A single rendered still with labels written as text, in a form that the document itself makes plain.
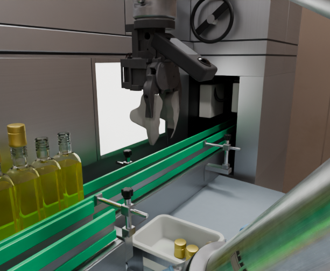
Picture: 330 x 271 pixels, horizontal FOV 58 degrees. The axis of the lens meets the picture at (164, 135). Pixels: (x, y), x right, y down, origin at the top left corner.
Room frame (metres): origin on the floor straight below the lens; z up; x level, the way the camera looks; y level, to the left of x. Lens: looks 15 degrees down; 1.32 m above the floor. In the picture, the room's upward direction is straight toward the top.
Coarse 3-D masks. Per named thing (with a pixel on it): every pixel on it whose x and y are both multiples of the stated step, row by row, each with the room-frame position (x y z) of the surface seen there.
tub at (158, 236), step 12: (168, 216) 0.83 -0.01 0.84; (144, 228) 0.76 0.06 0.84; (156, 228) 0.80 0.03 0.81; (168, 228) 0.82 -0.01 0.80; (180, 228) 0.80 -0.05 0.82; (192, 228) 0.77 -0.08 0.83; (204, 228) 0.76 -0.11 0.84; (144, 240) 0.75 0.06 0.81; (156, 240) 0.80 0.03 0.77; (168, 240) 0.80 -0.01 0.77; (192, 240) 0.77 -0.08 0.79; (204, 240) 0.75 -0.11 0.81; (216, 240) 0.73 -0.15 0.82; (156, 252) 0.65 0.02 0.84; (168, 252) 0.75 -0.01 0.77
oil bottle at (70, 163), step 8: (72, 152) 0.70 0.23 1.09; (64, 160) 0.67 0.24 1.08; (72, 160) 0.68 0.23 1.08; (80, 160) 0.70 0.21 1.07; (64, 168) 0.66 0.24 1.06; (72, 168) 0.68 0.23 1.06; (80, 168) 0.70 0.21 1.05; (64, 176) 0.66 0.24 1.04; (72, 176) 0.68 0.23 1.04; (80, 176) 0.70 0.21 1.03; (64, 184) 0.66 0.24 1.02; (72, 184) 0.68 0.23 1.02; (80, 184) 0.69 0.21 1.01; (64, 192) 0.66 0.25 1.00; (72, 192) 0.67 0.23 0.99; (80, 192) 0.69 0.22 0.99; (64, 200) 0.66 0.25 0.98; (72, 200) 0.67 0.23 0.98; (80, 200) 0.69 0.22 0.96
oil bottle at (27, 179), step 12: (12, 168) 0.59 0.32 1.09; (24, 168) 0.59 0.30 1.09; (24, 180) 0.58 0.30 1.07; (36, 180) 0.60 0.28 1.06; (24, 192) 0.57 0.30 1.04; (36, 192) 0.60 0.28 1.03; (24, 204) 0.57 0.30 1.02; (36, 204) 0.59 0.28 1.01; (24, 216) 0.57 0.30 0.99; (36, 216) 0.59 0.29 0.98; (24, 228) 0.57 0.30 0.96
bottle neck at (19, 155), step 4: (12, 148) 0.59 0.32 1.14; (16, 148) 0.59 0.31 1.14; (20, 148) 0.59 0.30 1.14; (24, 148) 0.60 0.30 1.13; (12, 152) 0.59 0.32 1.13; (16, 152) 0.59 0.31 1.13; (20, 152) 0.59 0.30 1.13; (24, 152) 0.60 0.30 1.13; (12, 156) 0.59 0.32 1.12; (16, 156) 0.59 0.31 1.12; (20, 156) 0.59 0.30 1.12; (24, 156) 0.59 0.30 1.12; (12, 160) 0.59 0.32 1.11; (16, 160) 0.59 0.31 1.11; (20, 160) 0.59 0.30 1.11; (24, 160) 0.60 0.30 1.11; (16, 164) 0.59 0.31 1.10; (20, 164) 0.59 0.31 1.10; (24, 164) 0.59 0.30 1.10
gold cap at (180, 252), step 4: (176, 240) 0.74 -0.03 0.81; (180, 240) 0.74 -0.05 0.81; (184, 240) 0.74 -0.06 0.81; (176, 244) 0.72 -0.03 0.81; (180, 244) 0.72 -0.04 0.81; (184, 244) 0.72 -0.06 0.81; (176, 248) 0.72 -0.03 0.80; (180, 248) 0.72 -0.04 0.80; (184, 248) 0.72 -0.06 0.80; (176, 252) 0.72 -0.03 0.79; (180, 252) 0.72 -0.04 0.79; (184, 252) 0.72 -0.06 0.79; (176, 256) 0.72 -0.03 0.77; (180, 256) 0.72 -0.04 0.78; (184, 256) 0.72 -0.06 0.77
